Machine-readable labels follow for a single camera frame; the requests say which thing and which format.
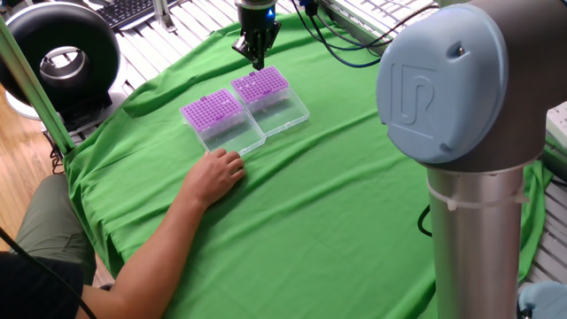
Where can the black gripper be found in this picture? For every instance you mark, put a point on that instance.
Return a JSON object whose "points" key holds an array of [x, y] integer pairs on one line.
{"points": [[252, 20]]}

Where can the clear tip box holding tips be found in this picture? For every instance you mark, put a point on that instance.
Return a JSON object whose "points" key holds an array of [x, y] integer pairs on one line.
{"points": [[266, 84]]}

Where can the clear tip box purple rack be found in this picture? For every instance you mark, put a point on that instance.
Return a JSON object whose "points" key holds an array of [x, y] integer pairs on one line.
{"points": [[212, 111]]}

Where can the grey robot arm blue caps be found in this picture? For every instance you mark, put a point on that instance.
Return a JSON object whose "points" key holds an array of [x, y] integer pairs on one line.
{"points": [[443, 88]]}

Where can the person's bare forearm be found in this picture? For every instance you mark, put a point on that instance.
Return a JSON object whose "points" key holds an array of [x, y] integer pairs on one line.
{"points": [[146, 266]]}

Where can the person's bare hand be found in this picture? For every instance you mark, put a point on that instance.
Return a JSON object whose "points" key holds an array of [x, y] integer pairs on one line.
{"points": [[212, 177]]}

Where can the small metal stand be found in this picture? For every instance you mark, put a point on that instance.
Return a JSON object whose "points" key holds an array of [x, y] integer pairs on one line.
{"points": [[161, 13]]}

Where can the black computer keyboard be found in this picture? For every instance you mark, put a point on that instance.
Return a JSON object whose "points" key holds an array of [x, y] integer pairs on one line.
{"points": [[128, 11]]}

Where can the green table cloth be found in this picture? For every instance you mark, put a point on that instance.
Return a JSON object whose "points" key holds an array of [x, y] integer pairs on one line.
{"points": [[310, 199]]}

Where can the olive trousers leg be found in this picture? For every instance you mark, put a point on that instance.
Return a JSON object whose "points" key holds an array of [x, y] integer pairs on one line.
{"points": [[48, 226]]}

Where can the white power strip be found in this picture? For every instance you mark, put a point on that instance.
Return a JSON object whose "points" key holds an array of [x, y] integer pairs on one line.
{"points": [[559, 124]]}

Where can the black shirt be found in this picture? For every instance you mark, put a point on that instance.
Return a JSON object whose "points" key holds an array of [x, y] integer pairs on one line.
{"points": [[35, 292]]}

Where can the green wrapped frame post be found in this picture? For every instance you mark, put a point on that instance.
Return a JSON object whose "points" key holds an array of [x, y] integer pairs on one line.
{"points": [[36, 88]]}

